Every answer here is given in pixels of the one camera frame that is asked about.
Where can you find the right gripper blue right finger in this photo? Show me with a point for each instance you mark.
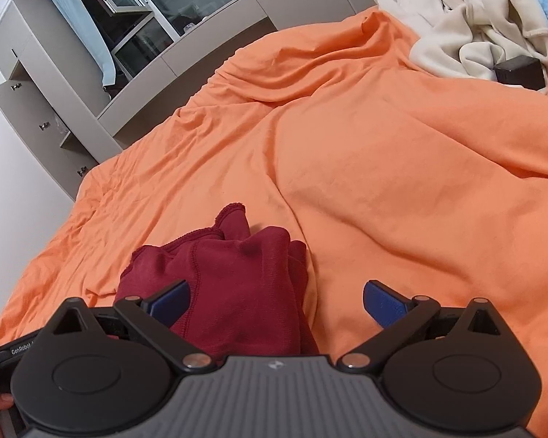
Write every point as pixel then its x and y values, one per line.
pixel 404 322

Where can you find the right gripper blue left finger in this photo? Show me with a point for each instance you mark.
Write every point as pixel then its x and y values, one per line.
pixel 149 322

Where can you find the dark red sweater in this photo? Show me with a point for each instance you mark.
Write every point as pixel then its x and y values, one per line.
pixel 247 289

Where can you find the orange duvet cover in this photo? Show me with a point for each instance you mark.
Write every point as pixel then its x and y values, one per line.
pixel 434 186

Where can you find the grey built-in cabinet unit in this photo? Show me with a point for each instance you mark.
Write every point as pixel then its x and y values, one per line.
pixel 85 79

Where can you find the small black box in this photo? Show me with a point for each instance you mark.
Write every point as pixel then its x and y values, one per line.
pixel 524 71

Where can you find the beige crumpled garment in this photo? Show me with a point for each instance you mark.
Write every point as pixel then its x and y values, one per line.
pixel 467 38

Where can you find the light blue curtain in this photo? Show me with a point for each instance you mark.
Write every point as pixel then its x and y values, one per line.
pixel 81 22

